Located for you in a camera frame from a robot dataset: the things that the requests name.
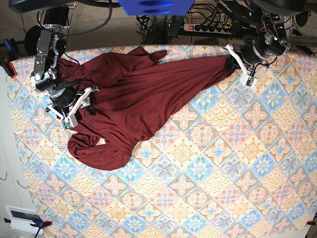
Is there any dark red t-shirt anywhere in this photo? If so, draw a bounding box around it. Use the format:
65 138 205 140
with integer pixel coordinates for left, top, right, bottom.
60 47 233 171

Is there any orange clamp lower right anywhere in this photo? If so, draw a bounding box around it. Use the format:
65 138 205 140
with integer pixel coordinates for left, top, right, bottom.
306 221 316 226

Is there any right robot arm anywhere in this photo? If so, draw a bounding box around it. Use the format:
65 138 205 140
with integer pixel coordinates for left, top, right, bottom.
30 5 99 129

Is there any patterned colourful tablecloth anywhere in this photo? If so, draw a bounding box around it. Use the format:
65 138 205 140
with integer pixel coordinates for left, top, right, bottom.
6 53 317 238

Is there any white wall socket box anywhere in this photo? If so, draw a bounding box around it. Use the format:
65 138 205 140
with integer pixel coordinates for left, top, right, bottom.
5 205 41 234

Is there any blue plastic mount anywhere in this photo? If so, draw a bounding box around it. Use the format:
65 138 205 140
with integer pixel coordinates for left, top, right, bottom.
118 0 194 16

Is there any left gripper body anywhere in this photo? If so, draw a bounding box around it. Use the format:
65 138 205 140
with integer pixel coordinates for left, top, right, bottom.
225 44 258 87

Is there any clamp upper left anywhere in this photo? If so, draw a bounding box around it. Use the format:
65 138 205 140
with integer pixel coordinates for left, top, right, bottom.
0 38 17 79

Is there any white power strip red switch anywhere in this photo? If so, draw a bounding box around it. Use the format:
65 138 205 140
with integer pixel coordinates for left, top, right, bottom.
183 23 232 34

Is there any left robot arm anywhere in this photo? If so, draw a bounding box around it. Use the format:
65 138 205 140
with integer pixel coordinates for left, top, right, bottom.
224 0 307 88

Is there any black round stool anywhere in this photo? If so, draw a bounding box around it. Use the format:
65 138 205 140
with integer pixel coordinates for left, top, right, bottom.
24 25 42 56

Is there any blue handled clamp lower left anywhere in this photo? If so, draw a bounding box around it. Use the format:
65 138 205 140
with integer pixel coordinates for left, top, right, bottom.
3 217 53 238

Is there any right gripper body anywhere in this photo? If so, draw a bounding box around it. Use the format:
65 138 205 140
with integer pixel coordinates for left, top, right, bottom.
47 87 100 129

